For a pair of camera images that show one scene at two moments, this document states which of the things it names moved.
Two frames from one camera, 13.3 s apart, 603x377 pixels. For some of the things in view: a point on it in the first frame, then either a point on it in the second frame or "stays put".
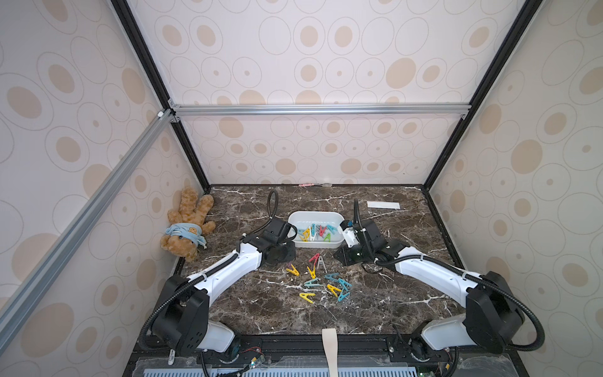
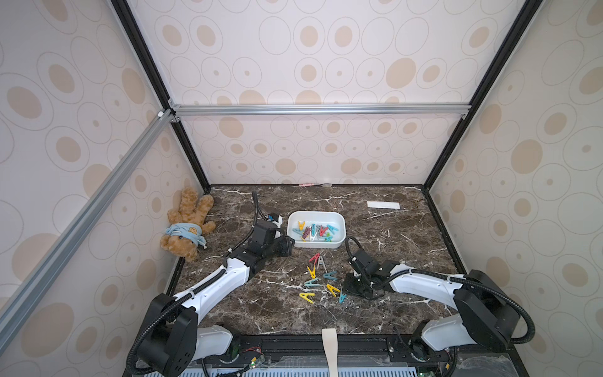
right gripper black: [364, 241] -> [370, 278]
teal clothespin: [333, 229] stays put
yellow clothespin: [305, 294] stays put
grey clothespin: [321, 261] stays put
